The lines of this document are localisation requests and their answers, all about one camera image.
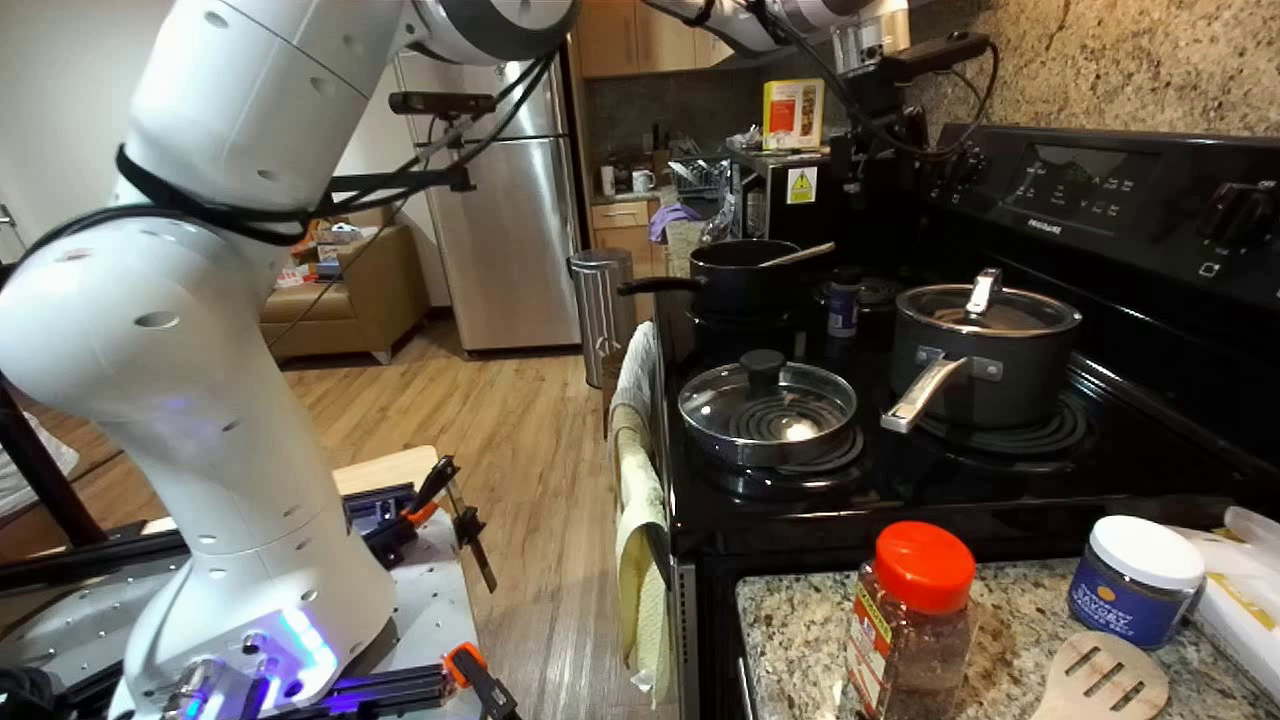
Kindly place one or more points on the spice bottle with orange lid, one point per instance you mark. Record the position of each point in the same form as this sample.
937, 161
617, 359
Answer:
911, 623

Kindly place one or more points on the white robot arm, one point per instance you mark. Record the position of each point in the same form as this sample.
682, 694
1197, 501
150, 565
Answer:
147, 323

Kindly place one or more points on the tall black pot rear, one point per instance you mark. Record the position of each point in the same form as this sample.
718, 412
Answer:
738, 283

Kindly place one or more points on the glass pot lid black knob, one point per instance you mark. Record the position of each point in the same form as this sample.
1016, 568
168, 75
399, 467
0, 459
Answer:
768, 408

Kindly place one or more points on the small blue-labelled dark bottle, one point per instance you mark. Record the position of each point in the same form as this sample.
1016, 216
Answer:
842, 308

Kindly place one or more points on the black electric stove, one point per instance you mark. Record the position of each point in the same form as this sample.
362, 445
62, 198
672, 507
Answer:
1152, 267

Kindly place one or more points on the stainless steel refrigerator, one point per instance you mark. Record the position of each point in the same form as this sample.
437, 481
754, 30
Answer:
508, 233

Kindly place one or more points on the brown armchair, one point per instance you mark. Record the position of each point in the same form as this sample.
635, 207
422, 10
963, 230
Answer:
367, 308

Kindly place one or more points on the blue white-lidded jar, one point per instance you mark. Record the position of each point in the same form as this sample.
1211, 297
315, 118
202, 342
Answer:
1132, 582

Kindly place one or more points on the wooden slotted spatula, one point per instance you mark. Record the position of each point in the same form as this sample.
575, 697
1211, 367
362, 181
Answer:
1102, 678

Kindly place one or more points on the cream towel on oven handle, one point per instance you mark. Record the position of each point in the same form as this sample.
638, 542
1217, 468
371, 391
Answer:
640, 515

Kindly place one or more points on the black clamp orange handle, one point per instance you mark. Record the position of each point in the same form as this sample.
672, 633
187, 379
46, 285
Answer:
433, 497

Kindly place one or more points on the black saucepan with handle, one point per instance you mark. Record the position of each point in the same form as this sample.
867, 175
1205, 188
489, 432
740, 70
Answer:
986, 347

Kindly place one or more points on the black camera on stand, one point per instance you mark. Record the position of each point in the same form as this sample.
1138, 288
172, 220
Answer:
441, 107

